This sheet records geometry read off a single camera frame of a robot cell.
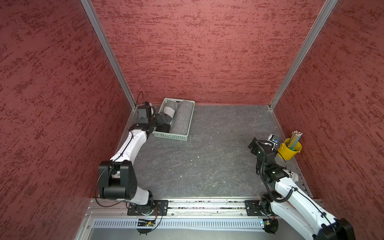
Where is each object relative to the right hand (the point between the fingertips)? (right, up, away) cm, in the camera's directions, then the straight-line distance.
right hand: (259, 143), depth 83 cm
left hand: (-58, +14, +6) cm, 60 cm away
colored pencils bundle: (+22, +3, +2) cm, 22 cm away
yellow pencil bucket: (+17, -5, +3) cm, 18 cm away
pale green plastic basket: (-46, +2, +14) cm, 48 cm away
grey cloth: (-47, +14, +17) cm, 52 cm away
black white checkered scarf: (-53, +15, -3) cm, 55 cm away
